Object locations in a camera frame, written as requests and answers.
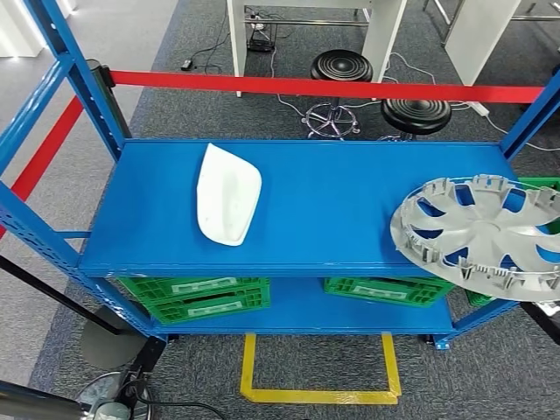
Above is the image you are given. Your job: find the silver plastic wheel hubcap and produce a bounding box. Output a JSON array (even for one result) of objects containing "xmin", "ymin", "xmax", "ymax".
[{"xmin": 389, "ymin": 173, "xmax": 560, "ymax": 303}]

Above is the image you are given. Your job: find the blue metal shelf rack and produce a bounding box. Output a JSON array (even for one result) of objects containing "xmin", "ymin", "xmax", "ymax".
[{"xmin": 0, "ymin": 0, "xmax": 560, "ymax": 352}]

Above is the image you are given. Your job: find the white plastic mirror cover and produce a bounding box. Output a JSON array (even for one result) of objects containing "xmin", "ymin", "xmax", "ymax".
[{"xmin": 196, "ymin": 143, "xmax": 262, "ymax": 248}]

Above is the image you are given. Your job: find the long red barrier belt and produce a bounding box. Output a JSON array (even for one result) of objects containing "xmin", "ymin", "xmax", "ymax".
[{"xmin": 109, "ymin": 69, "xmax": 546, "ymax": 106}]

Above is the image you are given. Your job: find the green folded plastic crate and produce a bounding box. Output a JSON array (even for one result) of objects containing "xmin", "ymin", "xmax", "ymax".
[
  {"xmin": 144, "ymin": 286, "xmax": 272, "ymax": 326},
  {"xmin": 117, "ymin": 276, "xmax": 270, "ymax": 303},
  {"xmin": 322, "ymin": 276, "xmax": 457, "ymax": 309}
]

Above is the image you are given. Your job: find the black round stool chrome base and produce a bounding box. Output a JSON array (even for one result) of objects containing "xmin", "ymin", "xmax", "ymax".
[
  {"xmin": 302, "ymin": 49, "xmax": 374, "ymax": 142},
  {"xmin": 377, "ymin": 98, "xmax": 453, "ymax": 144}
]

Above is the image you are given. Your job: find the black device box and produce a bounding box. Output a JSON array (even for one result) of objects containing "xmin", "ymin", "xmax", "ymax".
[{"xmin": 245, "ymin": 23, "xmax": 277, "ymax": 53}]

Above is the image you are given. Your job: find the black chrome barrier stanchion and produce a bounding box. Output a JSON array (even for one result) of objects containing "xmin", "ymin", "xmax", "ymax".
[{"xmin": 85, "ymin": 59, "xmax": 132, "ymax": 140}]

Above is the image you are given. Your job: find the green open plastic crate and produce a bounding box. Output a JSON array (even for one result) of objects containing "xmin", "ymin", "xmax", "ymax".
[{"xmin": 463, "ymin": 176, "xmax": 560, "ymax": 308}]

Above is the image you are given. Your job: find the white desk panel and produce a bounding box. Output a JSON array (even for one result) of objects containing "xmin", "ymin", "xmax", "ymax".
[{"xmin": 444, "ymin": 0, "xmax": 522, "ymax": 87}]

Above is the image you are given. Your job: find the short red barrier belt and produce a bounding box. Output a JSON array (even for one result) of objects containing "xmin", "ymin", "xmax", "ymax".
[{"xmin": 0, "ymin": 95, "xmax": 85, "ymax": 240}]

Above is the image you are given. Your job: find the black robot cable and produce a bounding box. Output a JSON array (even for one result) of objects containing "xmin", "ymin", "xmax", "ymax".
[{"xmin": 131, "ymin": 391, "xmax": 229, "ymax": 420}]

